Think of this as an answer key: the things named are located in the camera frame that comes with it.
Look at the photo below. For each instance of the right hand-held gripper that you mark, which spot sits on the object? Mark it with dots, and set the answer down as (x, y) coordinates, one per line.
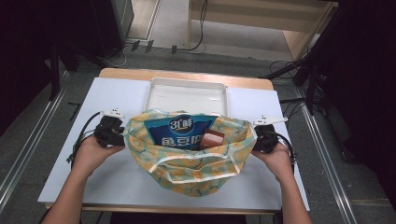
(264, 137)

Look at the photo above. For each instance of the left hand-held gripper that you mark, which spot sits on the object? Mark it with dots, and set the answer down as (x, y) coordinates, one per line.
(109, 132)

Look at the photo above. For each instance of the brown cardboard box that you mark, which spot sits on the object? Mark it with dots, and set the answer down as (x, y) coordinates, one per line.
(213, 139)

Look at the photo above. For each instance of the blue snack pouch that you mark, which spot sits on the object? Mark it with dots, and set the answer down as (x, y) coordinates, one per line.
(176, 130)

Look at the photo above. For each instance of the white plastic tray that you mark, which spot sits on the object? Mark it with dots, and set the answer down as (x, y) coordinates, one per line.
(186, 96)

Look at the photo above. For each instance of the citrus print cloth bag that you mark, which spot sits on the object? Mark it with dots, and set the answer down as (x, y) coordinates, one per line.
(186, 174)

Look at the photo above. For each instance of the person's right hand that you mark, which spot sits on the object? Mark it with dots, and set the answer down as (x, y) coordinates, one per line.
(277, 163)

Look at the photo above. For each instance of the person's left hand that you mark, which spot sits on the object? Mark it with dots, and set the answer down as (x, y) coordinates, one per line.
(90, 155)

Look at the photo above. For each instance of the black stand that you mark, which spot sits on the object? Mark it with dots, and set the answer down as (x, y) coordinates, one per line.
(311, 81)

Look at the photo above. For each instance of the dark cabinet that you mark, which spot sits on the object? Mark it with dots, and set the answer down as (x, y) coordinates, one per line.
(107, 21)

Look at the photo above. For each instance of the light wooden shelf unit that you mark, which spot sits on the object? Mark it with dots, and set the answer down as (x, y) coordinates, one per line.
(249, 18)

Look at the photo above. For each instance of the metal floor rail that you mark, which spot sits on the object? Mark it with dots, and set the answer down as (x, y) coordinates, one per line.
(323, 155)
(34, 137)

